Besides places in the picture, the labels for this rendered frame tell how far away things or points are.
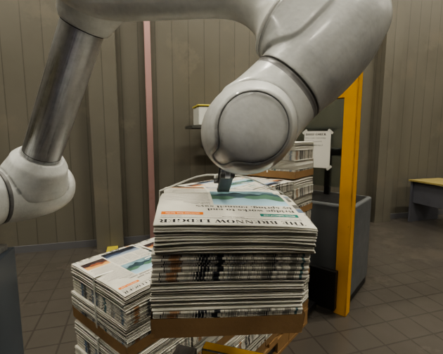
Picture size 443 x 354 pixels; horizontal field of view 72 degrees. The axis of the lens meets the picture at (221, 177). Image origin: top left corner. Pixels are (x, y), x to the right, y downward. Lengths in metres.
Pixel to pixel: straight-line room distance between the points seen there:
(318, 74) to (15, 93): 3.84
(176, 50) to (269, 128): 3.76
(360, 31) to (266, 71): 0.11
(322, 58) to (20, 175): 0.81
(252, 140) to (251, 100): 0.04
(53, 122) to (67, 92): 0.09
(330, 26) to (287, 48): 0.05
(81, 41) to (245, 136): 0.60
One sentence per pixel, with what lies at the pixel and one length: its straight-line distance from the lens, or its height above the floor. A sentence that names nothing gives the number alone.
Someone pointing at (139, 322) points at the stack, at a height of 0.71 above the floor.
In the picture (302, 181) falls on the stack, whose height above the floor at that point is 1.04.
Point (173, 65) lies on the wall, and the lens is 3.99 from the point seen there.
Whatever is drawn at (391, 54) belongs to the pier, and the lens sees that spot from 5.34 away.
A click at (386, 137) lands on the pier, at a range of 5.22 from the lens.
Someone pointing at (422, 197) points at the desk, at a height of 0.41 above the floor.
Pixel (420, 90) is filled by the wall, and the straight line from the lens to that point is 5.92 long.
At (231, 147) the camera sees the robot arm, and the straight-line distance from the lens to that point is 0.30.
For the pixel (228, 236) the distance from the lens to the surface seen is 0.52.
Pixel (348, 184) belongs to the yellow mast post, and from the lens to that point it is 2.31.
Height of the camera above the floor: 1.31
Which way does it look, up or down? 7 degrees down
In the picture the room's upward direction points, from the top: straight up
